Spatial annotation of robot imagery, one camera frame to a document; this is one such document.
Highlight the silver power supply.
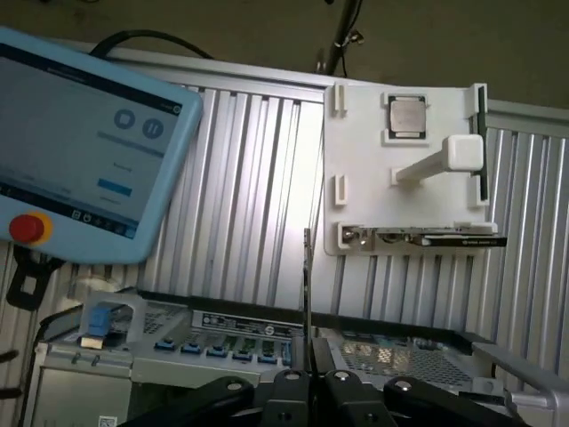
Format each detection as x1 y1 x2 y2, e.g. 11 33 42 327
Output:
35 350 134 427

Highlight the black pendant cable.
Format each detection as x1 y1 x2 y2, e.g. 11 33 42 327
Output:
91 28 214 61

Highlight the open PC case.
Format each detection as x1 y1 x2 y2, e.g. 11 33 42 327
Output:
34 287 569 427

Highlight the blue teach pendant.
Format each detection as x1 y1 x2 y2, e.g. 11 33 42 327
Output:
0 25 205 266

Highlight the green graphics card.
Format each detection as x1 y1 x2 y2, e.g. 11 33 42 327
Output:
340 223 509 251

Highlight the blue cable plug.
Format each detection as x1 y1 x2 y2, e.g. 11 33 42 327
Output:
78 303 111 349

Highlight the metal stand pole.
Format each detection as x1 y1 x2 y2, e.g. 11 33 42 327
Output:
314 0 365 75

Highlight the silver CPU chip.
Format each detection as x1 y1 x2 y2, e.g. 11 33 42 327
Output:
389 93 429 134

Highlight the black pendant hanger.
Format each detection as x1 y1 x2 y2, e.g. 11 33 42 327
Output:
6 243 63 309

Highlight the silver metal case bracket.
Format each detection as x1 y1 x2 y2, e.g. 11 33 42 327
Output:
457 340 569 417

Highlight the white fixture plate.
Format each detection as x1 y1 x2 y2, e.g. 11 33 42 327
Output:
322 82 499 257

